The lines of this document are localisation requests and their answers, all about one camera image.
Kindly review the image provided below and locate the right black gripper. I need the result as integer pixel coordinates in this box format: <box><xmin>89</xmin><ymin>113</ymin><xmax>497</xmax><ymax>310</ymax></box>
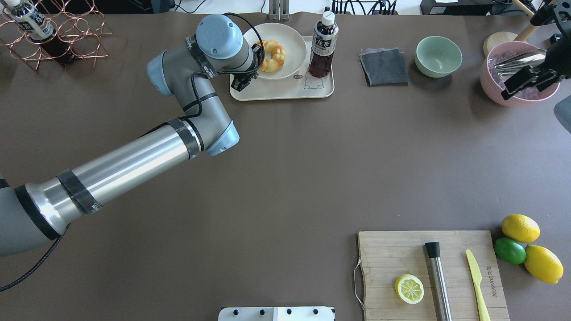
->
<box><xmin>501</xmin><ymin>0</ymin><xmax>571</xmax><ymax>100</ymax></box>

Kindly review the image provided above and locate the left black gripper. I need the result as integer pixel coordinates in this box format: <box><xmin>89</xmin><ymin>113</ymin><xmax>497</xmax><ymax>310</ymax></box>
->
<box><xmin>231</xmin><ymin>43</ymin><xmax>265</xmax><ymax>92</ymax></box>

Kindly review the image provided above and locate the braided donut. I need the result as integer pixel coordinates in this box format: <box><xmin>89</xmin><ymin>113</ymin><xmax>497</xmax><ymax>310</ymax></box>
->
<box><xmin>256</xmin><ymin>39</ymin><xmax>287</xmax><ymax>73</ymax></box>

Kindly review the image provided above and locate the white round plate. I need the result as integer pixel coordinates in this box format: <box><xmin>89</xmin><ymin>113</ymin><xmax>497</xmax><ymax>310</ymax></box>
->
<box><xmin>255</xmin><ymin>23</ymin><xmax>307</xmax><ymax>80</ymax></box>

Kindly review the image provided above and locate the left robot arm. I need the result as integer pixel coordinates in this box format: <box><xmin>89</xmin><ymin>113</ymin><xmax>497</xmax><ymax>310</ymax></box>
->
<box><xmin>0</xmin><ymin>12</ymin><xmax>263</xmax><ymax>256</ymax></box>

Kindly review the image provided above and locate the cream rectangular tray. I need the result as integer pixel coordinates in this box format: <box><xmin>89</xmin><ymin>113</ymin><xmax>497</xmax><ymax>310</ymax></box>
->
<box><xmin>230</xmin><ymin>36</ymin><xmax>335</xmax><ymax>101</ymax></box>

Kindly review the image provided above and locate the dark tea bottle on tray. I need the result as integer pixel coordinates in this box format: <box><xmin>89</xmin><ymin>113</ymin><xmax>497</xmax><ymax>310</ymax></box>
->
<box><xmin>308</xmin><ymin>11</ymin><xmax>339</xmax><ymax>78</ymax></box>

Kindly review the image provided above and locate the metal scoop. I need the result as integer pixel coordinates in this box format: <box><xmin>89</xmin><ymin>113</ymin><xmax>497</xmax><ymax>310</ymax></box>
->
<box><xmin>494</xmin><ymin>49</ymin><xmax>546</xmax><ymax>79</ymax></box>

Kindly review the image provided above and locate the pink bowl with ice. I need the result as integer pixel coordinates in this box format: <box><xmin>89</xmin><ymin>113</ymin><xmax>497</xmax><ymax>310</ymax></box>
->
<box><xmin>480</xmin><ymin>41</ymin><xmax>559</xmax><ymax>107</ymax></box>

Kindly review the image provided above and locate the wooden mug tree stand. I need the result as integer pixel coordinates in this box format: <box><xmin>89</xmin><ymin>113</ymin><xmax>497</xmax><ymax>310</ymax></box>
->
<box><xmin>483</xmin><ymin>0</ymin><xmax>540</xmax><ymax>57</ymax></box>

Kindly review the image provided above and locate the green bowl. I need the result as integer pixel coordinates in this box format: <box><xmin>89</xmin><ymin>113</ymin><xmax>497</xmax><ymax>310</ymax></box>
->
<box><xmin>415</xmin><ymin>35</ymin><xmax>463</xmax><ymax>78</ymax></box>

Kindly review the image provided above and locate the grey folded cloth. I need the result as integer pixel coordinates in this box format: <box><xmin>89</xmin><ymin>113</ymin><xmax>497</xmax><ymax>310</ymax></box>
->
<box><xmin>359</xmin><ymin>48</ymin><xmax>410</xmax><ymax>86</ymax></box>

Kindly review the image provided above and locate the yellow lemon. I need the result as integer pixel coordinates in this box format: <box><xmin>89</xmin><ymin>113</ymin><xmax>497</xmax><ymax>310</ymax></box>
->
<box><xmin>501</xmin><ymin>214</ymin><xmax>541</xmax><ymax>243</ymax></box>
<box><xmin>524</xmin><ymin>245</ymin><xmax>564</xmax><ymax>284</ymax></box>

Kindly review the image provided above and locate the green lime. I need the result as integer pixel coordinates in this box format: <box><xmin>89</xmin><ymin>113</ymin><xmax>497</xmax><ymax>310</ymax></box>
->
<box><xmin>493</xmin><ymin>237</ymin><xmax>527</xmax><ymax>265</ymax></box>

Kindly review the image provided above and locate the tea bottle in rack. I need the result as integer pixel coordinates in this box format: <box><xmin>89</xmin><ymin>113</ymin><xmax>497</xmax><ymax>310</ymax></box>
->
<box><xmin>1</xmin><ymin>0</ymin><xmax>76</xmax><ymax>66</ymax></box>

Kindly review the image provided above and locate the wooden cutting board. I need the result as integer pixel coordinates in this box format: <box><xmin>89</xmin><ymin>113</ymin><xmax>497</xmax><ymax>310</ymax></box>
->
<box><xmin>357</xmin><ymin>231</ymin><xmax>510</xmax><ymax>321</ymax></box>

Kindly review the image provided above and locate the half lemon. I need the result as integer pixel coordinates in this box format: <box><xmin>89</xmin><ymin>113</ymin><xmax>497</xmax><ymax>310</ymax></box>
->
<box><xmin>394</xmin><ymin>274</ymin><xmax>424</xmax><ymax>305</ymax></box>

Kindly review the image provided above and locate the yellow plastic knife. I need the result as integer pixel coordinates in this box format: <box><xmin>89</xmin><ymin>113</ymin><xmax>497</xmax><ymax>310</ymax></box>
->
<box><xmin>465</xmin><ymin>249</ymin><xmax>491</xmax><ymax>321</ymax></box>

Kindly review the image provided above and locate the aluminium frame post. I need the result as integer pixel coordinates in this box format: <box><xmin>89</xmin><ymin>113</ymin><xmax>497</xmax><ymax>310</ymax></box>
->
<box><xmin>268</xmin><ymin>0</ymin><xmax>290</xmax><ymax>22</ymax></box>

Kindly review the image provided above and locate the copper wire bottle rack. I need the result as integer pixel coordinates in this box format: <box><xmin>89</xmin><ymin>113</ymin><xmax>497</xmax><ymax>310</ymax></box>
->
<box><xmin>1</xmin><ymin>0</ymin><xmax>114</xmax><ymax>71</ymax></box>

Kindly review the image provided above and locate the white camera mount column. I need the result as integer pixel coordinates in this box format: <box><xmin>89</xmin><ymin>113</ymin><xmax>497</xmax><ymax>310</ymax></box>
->
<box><xmin>218</xmin><ymin>305</ymin><xmax>336</xmax><ymax>321</ymax></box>

